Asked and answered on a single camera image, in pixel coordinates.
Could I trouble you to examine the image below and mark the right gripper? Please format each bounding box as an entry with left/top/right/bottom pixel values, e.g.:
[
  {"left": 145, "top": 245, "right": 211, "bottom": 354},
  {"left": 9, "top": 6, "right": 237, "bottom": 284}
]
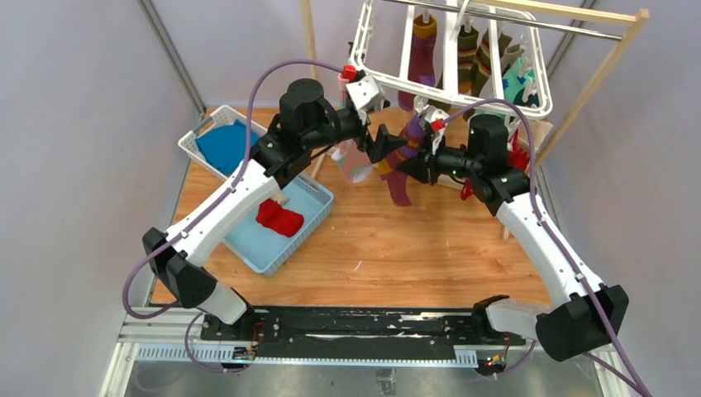
[{"left": 396, "top": 132, "right": 481, "bottom": 186}]

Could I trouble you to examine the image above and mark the purple striped sock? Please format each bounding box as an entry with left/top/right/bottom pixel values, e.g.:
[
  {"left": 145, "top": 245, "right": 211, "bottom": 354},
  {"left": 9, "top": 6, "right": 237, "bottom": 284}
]
[{"left": 378, "top": 116, "right": 428, "bottom": 208}]

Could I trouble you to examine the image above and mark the pink patterned sock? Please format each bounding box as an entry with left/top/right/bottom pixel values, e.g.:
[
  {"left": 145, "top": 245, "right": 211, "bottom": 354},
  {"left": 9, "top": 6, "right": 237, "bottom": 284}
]
[{"left": 329, "top": 76, "right": 374, "bottom": 185}]

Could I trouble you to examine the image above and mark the white clip sock hanger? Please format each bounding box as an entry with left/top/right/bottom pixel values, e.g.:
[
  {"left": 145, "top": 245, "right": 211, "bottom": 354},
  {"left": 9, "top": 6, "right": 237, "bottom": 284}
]
[{"left": 348, "top": 1, "right": 554, "bottom": 120}]

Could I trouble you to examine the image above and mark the red and cream sock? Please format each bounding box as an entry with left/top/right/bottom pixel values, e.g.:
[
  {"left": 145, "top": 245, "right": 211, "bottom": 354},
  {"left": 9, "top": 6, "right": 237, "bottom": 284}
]
[{"left": 255, "top": 193, "right": 304, "bottom": 237}]

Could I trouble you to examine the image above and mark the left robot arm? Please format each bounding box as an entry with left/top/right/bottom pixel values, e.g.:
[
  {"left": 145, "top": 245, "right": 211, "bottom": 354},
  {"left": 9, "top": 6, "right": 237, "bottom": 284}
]
[{"left": 142, "top": 75, "right": 406, "bottom": 342}]

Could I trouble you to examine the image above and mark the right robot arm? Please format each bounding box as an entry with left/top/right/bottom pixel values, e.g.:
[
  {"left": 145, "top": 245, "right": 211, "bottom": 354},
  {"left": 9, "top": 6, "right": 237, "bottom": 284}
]
[{"left": 397, "top": 114, "right": 629, "bottom": 361}]

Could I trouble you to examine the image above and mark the maroon striped sock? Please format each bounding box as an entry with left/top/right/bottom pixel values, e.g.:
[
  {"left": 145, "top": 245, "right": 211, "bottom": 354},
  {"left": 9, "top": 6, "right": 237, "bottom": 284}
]
[{"left": 408, "top": 14, "right": 437, "bottom": 87}]

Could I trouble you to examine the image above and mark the red patterned sock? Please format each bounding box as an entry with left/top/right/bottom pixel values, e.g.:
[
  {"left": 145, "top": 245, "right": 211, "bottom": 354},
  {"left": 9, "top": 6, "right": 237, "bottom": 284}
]
[{"left": 460, "top": 129, "right": 530, "bottom": 201}]

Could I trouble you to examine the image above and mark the olive striped sock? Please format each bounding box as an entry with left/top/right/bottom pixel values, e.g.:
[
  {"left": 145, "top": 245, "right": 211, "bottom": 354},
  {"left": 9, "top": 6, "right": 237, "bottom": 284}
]
[{"left": 427, "top": 24, "right": 513, "bottom": 116}]

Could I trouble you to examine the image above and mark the teal and white sock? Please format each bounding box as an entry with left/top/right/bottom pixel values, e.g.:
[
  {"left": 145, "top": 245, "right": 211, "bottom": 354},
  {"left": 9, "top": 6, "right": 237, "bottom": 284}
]
[{"left": 502, "top": 57, "right": 541, "bottom": 108}]

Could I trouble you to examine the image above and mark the blue cloth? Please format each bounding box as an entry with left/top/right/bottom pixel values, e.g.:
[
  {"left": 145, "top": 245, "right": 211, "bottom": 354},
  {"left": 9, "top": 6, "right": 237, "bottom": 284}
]
[{"left": 195, "top": 120, "right": 246, "bottom": 175}]

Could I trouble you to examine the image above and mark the light blue plastic basket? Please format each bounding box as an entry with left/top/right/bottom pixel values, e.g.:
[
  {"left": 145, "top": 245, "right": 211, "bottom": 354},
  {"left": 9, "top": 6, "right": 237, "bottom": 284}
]
[{"left": 222, "top": 173, "right": 334, "bottom": 277}]

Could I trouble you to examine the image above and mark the white plastic basket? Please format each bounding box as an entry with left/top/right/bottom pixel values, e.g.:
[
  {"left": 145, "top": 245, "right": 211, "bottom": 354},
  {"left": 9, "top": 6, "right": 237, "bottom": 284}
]
[{"left": 178, "top": 105, "right": 246, "bottom": 181}]

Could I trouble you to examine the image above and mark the wooden drying rack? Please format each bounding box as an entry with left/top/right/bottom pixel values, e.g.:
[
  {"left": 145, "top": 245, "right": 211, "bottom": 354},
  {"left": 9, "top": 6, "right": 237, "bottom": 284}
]
[{"left": 309, "top": 1, "right": 655, "bottom": 250}]

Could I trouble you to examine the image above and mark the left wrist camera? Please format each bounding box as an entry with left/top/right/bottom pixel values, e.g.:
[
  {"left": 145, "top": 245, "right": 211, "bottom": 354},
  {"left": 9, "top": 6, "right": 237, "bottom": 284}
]
[{"left": 346, "top": 74, "right": 390, "bottom": 126}]

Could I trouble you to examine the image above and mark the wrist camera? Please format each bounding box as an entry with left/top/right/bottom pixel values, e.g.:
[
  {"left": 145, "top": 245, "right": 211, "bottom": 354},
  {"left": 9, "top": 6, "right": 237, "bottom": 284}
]
[
  {"left": 421, "top": 105, "right": 449, "bottom": 155},
  {"left": 346, "top": 74, "right": 390, "bottom": 126}
]

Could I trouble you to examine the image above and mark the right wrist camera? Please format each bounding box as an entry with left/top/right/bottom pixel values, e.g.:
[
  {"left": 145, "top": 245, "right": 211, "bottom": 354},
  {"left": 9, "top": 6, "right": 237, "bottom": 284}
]
[{"left": 421, "top": 105, "right": 449, "bottom": 155}]

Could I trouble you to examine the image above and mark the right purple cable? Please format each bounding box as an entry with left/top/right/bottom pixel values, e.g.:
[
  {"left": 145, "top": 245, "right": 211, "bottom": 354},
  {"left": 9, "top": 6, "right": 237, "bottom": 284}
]
[{"left": 430, "top": 98, "right": 655, "bottom": 397}]

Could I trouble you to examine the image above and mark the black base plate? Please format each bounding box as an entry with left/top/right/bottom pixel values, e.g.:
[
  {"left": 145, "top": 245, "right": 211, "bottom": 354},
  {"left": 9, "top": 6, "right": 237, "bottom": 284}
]
[{"left": 199, "top": 306, "right": 527, "bottom": 368}]

